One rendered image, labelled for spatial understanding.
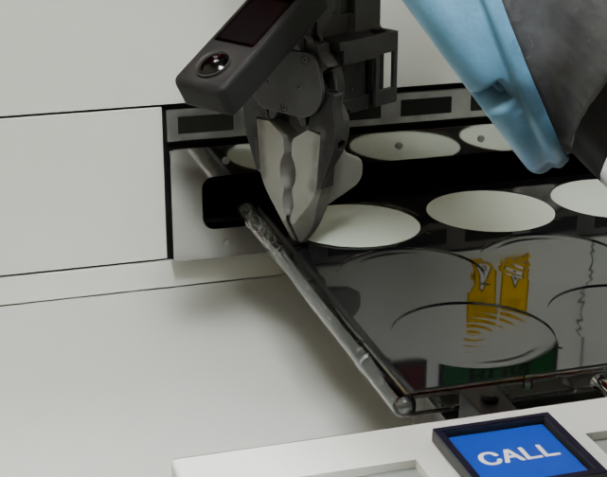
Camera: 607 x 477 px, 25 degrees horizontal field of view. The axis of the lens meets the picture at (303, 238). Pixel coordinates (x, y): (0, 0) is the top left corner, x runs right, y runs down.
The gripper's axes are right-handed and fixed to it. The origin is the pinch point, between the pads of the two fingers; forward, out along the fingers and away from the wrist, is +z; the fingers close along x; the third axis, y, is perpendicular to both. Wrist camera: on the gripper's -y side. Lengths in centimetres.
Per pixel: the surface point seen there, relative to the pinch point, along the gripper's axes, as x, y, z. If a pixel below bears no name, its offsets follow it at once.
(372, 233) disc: -2.3, 6.2, 1.5
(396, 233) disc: -3.6, 7.4, 1.5
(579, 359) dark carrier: -25.7, -1.9, 1.6
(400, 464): -32.8, -27.2, -4.3
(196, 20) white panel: 14.2, 3.9, -12.6
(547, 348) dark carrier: -23.4, -1.8, 1.7
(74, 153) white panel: 19.2, -4.9, -2.6
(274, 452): -28.4, -30.3, -4.4
